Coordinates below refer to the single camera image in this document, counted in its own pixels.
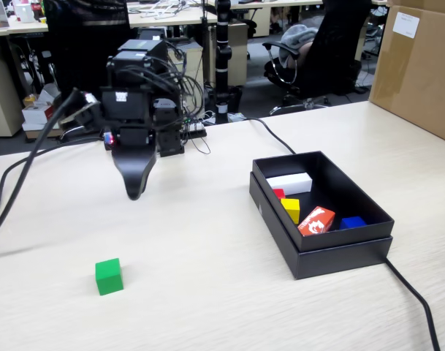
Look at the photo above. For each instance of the blue cube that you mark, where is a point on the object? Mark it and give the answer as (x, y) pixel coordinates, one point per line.
(353, 222)

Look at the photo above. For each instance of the orange printed box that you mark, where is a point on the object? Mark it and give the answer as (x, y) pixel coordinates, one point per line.
(317, 221)

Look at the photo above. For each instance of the black segmented pole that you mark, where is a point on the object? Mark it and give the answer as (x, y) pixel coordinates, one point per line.
(222, 55)

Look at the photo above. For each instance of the green cube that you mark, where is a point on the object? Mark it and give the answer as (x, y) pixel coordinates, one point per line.
(109, 276)

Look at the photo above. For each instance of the beige office desk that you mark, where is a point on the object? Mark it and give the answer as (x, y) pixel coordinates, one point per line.
(273, 4)
(171, 20)
(21, 28)

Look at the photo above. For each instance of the green controller board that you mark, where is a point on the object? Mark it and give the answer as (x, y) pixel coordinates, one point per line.
(194, 128)

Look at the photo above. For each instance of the black high-back chair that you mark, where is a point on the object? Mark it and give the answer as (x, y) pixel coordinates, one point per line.
(83, 44)

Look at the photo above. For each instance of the red cube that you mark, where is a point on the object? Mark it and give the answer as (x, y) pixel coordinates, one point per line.
(278, 194)

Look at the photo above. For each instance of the beige drawer cabinet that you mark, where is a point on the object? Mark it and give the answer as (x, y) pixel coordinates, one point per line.
(3, 98)
(238, 55)
(194, 55)

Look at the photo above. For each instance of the white rectangular block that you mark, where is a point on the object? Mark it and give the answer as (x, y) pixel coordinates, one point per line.
(289, 183)

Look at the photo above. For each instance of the black box container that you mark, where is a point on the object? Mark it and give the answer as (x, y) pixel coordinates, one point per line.
(339, 265)

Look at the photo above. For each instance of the white cardboard carton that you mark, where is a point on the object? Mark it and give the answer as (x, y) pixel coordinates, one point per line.
(36, 113)

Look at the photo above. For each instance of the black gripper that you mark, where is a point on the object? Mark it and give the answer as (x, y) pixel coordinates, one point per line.
(127, 109)

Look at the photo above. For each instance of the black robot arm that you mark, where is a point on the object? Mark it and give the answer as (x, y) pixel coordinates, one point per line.
(138, 55)

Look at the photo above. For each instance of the cola bottle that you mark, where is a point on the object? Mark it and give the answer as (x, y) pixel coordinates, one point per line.
(37, 9)

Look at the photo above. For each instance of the grey cloth bundle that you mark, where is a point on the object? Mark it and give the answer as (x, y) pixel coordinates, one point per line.
(297, 38)

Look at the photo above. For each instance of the large brown cardboard box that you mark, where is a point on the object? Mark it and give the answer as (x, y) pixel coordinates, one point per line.
(415, 80)

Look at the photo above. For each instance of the yellow cube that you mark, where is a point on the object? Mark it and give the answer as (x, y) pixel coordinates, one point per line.
(291, 209)

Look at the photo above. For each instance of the black mesh office chair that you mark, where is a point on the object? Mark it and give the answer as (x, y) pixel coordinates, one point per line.
(331, 55)

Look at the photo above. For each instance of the black open box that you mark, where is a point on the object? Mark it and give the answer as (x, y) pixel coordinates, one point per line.
(346, 239)

